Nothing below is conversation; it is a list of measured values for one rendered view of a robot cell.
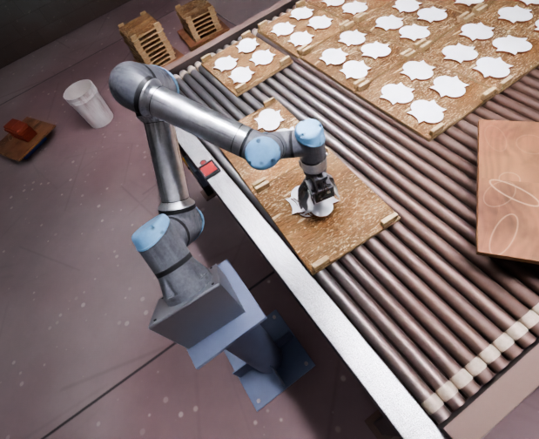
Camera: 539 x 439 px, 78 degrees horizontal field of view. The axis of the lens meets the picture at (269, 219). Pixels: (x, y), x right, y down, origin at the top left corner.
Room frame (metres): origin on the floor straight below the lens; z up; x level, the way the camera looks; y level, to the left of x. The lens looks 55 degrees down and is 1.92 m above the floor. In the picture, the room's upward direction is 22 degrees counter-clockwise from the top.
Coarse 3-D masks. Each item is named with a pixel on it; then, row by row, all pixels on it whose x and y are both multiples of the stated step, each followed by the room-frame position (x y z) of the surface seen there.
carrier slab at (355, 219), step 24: (336, 168) 0.78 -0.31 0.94; (264, 192) 0.80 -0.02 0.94; (288, 192) 0.76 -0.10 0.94; (360, 192) 0.64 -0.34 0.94; (288, 216) 0.66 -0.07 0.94; (336, 216) 0.59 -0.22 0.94; (360, 216) 0.55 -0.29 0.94; (384, 216) 0.52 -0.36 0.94; (288, 240) 0.57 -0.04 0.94; (312, 240) 0.54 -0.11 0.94; (336, 240) 0.50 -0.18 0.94; (360, 240) 0.47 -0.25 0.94
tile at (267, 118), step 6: (264, 114) 1.22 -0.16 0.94; (270, 114) 1.20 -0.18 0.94; (276, 114) 1.19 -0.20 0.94; (258, 120) 1.20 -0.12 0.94; (264, 120) 1.18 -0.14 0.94; (270, 120) 1.16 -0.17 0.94; (276, 120) 1.15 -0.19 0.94; (282, 120) 1.14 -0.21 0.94; (264, 126) 1.14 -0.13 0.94; (270, 126) 1.13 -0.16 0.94; (276, 126) 1.11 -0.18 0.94
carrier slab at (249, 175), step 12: (264, 108) 1.27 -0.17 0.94; (276, 108) 1.24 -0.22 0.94; (240, 120) 1.25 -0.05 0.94; (252, 120) 1.22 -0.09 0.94; (288, 120) 1.13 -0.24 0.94; (228, 156) 1.06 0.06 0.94; (240, 168) 0.97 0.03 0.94; (252, 168) 0.95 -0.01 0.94; (276, 168) 0.90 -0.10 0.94; (288, 168) 0.87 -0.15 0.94; (252, 180) 0.88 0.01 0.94
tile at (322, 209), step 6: (330, 198) 0.64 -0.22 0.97; (312, 204) 0.65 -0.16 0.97; (318, 204) 0.64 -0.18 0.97; (324, 204) 0.63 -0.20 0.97; (330, 204) 0.62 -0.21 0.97; (312, 210) 0.63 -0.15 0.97; (318, 210) 0.62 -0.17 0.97; (324, 210) 0.61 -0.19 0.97; (330, 210) 0.60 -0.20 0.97; (318, 216) 0.59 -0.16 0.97; (324, 216) 0.59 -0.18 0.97
